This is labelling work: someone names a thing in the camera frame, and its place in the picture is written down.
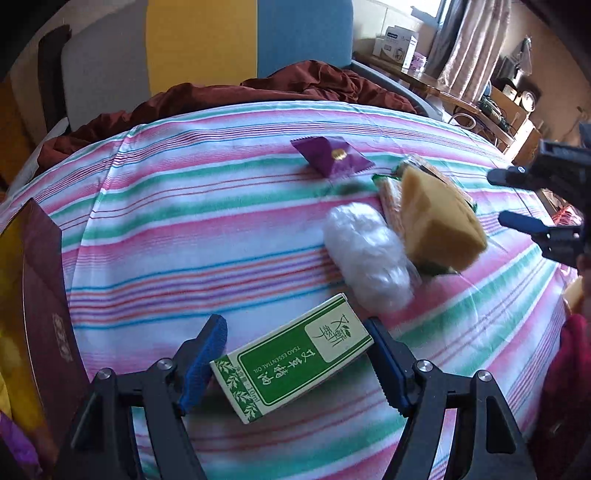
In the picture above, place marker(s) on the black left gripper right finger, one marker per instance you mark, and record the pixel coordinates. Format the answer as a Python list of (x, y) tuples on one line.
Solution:
[(487, 442)]

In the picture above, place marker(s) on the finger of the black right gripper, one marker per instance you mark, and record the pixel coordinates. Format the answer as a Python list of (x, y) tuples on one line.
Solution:
[(525, 224), (514, 177)]

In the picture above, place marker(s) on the green cracker pack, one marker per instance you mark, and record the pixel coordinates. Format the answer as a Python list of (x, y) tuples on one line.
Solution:
[(419, 163), (390, 194)]

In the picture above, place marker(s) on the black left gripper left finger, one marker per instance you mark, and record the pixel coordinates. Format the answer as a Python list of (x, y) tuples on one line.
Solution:
[(101, 441)]

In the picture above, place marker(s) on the yellow sponge block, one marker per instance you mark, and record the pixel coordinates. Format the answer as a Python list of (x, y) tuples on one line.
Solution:
[(439, 226)]

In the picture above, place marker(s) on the white plastic bag bundle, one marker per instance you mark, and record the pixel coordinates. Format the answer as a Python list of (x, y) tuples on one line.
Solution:
[(371, 258)]

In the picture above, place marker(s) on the maroon blanket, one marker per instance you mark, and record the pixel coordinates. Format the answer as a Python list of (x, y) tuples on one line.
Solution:
[(306, 80)]

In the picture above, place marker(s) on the beige patterned curtain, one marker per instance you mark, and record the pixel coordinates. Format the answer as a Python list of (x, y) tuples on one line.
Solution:
[(467, 46)]

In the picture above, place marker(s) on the purple snack packet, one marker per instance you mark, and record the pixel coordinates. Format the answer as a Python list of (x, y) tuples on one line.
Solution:
[(332, 156)]

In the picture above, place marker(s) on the green white essential oil box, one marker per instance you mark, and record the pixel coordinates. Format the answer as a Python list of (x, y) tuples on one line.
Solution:
[(281, 366)]

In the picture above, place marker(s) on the white carton on desk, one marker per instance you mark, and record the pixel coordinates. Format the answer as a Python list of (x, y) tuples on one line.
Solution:
[(398, 46)]

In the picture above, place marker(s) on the grey yellow blue headboard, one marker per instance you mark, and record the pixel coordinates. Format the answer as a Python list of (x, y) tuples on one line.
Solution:
[(146, 47)]

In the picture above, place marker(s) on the wooden desk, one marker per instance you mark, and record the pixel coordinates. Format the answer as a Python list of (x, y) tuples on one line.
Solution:
[(426, 86)]

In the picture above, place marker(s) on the gold maroon gift box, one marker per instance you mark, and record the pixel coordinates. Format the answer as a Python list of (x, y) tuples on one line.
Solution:
[(41, 368)]

